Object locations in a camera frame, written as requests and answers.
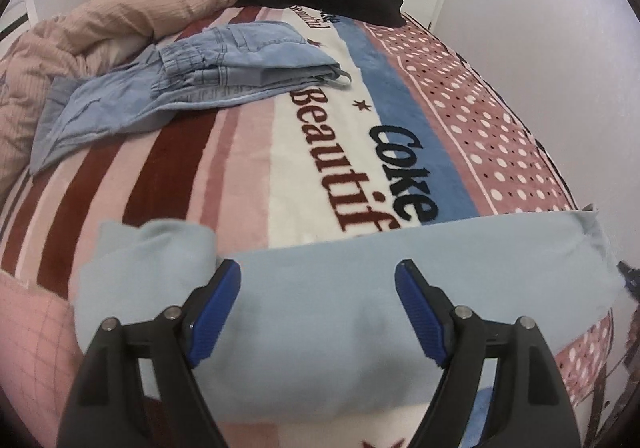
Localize pink quilted duvet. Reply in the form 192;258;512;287
0;0;246;209

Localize pink checked pillow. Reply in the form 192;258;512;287
0;270;86;448

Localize striped printed blanket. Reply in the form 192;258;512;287
0;2;617;448

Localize light blue pants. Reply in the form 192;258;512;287
68;204;632;425

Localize blue denim pants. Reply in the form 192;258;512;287
29;20;354;175

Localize white chair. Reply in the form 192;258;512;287
0;0;40;46

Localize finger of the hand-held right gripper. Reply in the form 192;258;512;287
617;261;640;303

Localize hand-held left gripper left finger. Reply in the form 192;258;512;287
57;258;242;448

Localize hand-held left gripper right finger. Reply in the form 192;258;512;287
394;259;584;448

